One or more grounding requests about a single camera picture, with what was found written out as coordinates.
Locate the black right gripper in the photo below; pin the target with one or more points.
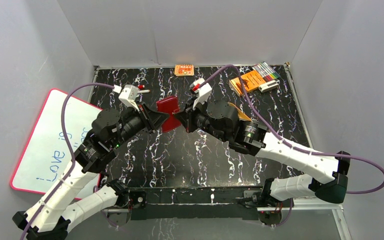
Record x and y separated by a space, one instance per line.
189 115

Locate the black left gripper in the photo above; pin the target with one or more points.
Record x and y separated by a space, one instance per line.
144 117

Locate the red leather card holder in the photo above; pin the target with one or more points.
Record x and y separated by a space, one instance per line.
170 106

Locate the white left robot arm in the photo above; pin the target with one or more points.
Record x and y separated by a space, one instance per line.
56 213

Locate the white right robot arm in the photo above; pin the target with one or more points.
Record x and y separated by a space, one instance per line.
323 177

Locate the orange white marker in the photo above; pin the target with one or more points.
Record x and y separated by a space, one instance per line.
144 91

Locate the small orange notepad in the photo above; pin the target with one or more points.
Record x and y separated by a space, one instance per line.
182 70

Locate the yellow oval tray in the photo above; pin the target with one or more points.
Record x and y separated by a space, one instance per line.
241 115

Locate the orange book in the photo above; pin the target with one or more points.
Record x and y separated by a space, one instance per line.
251 80

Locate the pack of coloured markers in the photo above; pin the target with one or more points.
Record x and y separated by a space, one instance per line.
266 71

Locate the white whiteboard eraser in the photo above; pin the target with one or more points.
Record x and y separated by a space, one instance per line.
268 86

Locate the pink framed whiteboard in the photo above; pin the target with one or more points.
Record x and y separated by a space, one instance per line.
46 154

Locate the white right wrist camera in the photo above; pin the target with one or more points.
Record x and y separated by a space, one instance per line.
201 91

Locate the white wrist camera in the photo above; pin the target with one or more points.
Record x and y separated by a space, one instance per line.
127 95
201 91

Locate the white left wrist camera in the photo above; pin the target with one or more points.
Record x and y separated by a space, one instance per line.
127 95

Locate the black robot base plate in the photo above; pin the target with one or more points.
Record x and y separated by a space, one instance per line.
246 203

